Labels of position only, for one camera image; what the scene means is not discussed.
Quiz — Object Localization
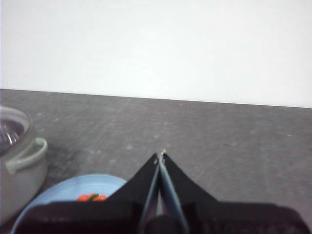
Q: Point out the orange pumpkin with green stem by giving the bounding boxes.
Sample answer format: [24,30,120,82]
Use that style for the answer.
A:
[77,193,108,203]

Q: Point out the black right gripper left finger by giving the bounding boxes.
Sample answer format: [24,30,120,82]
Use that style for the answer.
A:
[17,153,161,234]

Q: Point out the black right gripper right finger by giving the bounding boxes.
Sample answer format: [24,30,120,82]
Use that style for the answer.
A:
[160,151,308,234]

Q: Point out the blue round plate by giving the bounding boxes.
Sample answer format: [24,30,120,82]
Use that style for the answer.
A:
[11,173,128,234]

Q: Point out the pale green electric steamer pot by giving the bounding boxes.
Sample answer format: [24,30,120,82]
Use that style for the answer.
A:
[0,105,49,223]

